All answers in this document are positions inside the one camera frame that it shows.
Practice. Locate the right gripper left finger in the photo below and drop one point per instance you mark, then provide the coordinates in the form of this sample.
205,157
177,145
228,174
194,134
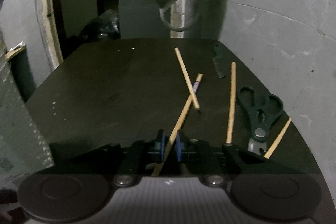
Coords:
126,166

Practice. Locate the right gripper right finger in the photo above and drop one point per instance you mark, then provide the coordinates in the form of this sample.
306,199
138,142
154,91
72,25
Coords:
226,162

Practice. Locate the wooden chopstick patterned tip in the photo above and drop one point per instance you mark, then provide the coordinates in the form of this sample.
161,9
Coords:
173,134

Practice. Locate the black handled scissors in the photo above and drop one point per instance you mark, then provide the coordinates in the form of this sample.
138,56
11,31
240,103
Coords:
261,115

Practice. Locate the small dark knife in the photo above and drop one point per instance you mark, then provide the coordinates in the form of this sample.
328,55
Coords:
218,61

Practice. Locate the white perforated utensil basket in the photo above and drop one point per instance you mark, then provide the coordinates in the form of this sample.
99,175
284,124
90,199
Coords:
23,148

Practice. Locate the grey cabinet box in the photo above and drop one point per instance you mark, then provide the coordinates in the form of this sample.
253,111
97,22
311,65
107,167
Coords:
141,19

